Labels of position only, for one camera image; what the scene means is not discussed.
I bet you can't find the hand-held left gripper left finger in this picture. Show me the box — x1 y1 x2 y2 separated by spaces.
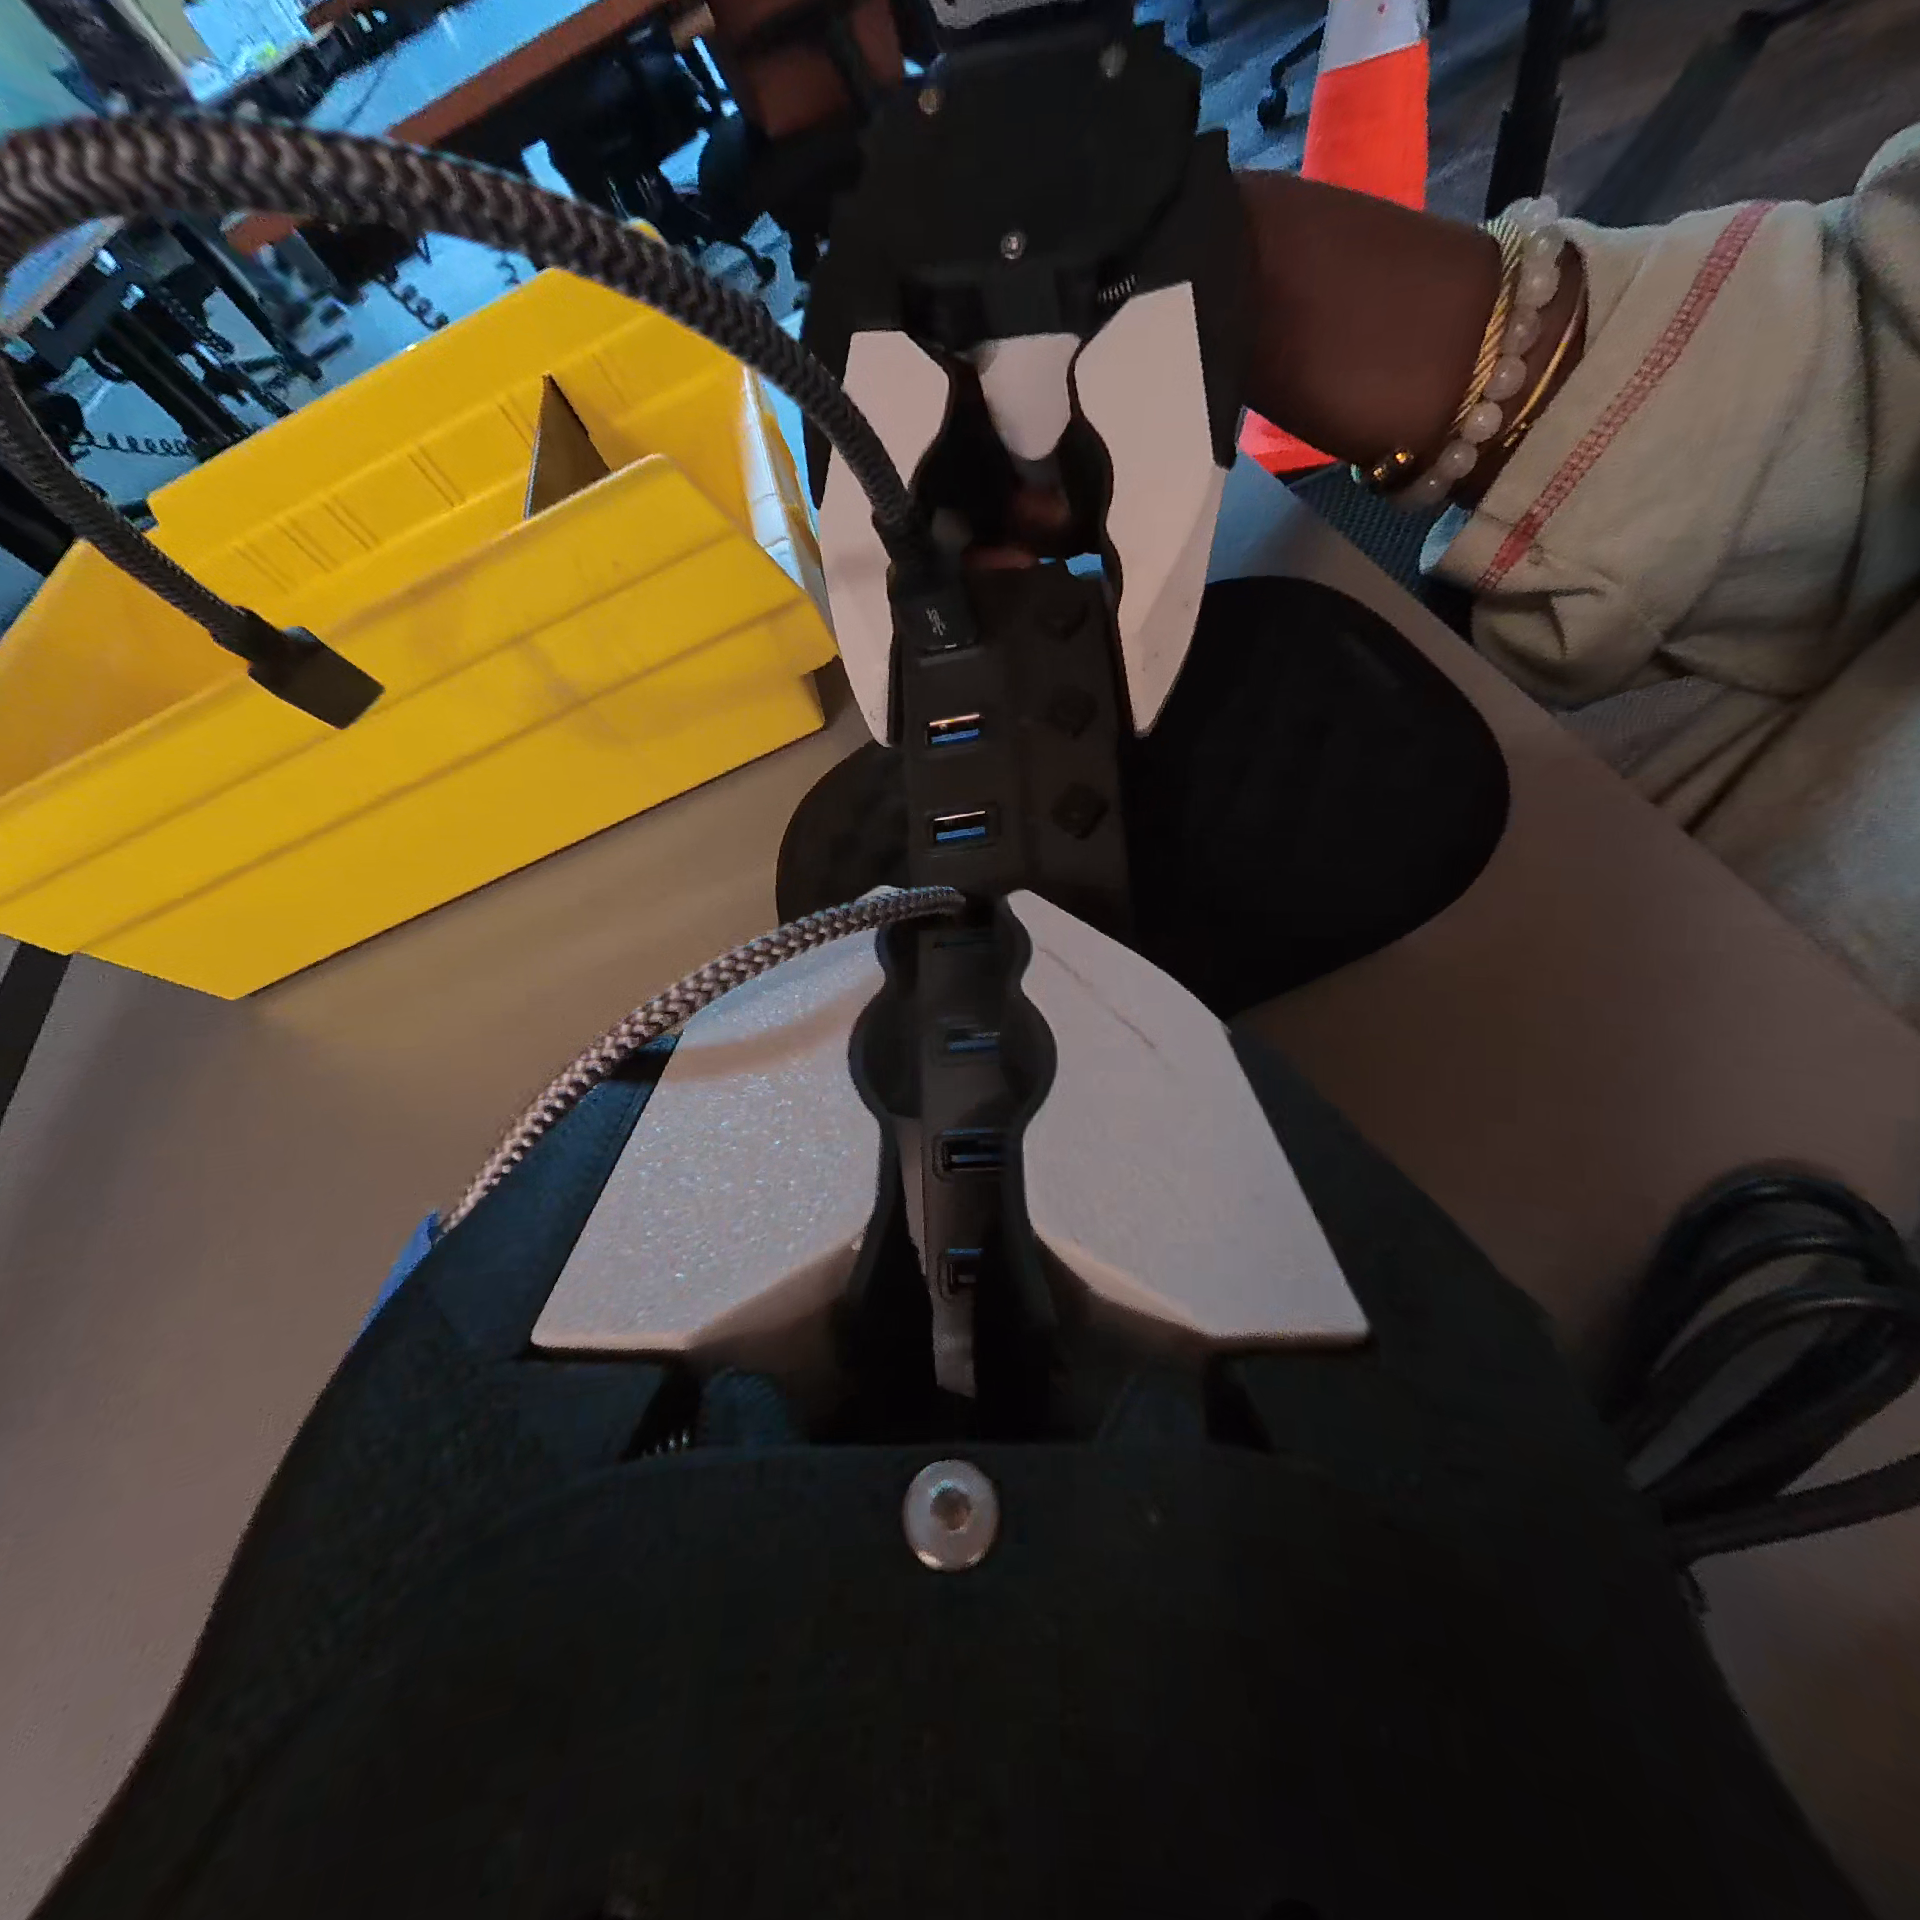
527 897 904 1370

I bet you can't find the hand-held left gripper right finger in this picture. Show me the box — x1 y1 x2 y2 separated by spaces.
1006 892 1374 1356

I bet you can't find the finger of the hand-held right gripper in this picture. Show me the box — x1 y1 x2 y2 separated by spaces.
1070 276 1238 742
817 329 980 747

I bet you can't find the black usb hub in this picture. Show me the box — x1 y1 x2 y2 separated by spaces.
892 570 1136 1404

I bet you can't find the yellow plastic bin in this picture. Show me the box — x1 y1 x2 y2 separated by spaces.
0 268 841 1002

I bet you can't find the thick braided usb cable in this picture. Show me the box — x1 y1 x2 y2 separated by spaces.
0 118 992 731

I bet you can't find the person's right forearm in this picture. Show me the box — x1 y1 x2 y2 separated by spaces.
1417 124 1920 712

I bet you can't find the person's right hand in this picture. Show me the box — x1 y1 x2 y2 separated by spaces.
1237 170 1501 471

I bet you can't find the black mouse pad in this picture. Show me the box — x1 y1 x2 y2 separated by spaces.
774 576 1513 1023

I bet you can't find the orange traffic cone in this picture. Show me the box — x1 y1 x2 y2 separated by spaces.
1237 0 1432 481

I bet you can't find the black office chair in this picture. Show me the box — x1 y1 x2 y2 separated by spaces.
532 24 713 220

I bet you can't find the gold bangle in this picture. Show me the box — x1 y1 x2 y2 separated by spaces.
1350 217 1596 496

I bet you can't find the black stand pole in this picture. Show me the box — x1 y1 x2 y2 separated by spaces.
1481 0 1578 226

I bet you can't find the orange edged table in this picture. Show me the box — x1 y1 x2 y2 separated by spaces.
224 0 706 257

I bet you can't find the thin braided usb cable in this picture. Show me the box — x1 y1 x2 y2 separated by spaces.
441 883 969 1233

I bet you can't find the white bead bracelet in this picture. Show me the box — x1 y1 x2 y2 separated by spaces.
1391 194 1573 507

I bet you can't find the black power cable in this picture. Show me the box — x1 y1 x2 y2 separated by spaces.
1598 1168 1920 1569

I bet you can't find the black table frame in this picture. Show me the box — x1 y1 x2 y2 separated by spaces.
0 210 325 459

